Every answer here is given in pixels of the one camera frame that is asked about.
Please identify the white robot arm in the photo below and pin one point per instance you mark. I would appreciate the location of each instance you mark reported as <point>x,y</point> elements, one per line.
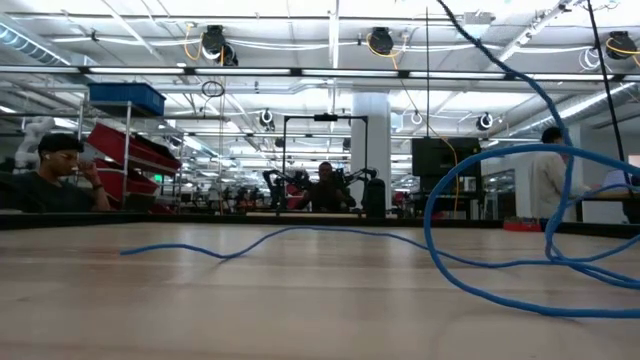
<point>35,135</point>

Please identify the background black robot arm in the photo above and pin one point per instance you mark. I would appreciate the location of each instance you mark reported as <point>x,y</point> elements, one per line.
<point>275,182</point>
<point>357,176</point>

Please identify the person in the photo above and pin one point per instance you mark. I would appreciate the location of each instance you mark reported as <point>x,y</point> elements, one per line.
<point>45,192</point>
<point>325,195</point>
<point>547,180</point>

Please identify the black cylinder stand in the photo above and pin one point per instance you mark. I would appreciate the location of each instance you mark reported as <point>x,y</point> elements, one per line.
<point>375,200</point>

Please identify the white pillar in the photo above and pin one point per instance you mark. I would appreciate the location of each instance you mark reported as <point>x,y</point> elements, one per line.
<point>372,130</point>

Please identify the black equipment cabinet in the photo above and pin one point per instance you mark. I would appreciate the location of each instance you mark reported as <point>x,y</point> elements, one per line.
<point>440,157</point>

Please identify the long ceiling light strip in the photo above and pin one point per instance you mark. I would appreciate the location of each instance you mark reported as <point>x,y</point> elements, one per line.
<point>250,71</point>

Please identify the shelf rack with red bins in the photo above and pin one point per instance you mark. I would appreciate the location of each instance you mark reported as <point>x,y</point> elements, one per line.
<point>125,145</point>

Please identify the small red block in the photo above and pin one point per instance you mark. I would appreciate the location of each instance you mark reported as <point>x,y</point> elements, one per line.
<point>520,226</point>

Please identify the blue plastic bin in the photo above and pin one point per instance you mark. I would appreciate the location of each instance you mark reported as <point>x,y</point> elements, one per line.
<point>125,97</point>

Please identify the wooden desk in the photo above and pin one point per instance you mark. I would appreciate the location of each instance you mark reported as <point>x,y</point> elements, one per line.
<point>600,196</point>

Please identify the open laptop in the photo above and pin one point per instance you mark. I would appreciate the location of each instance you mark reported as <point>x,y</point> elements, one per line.
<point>615,179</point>

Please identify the black gantry frame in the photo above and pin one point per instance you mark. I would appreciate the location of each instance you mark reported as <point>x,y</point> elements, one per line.
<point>325,117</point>

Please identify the silver ventilation duct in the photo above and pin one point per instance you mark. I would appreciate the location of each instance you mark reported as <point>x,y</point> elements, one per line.
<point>30,45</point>

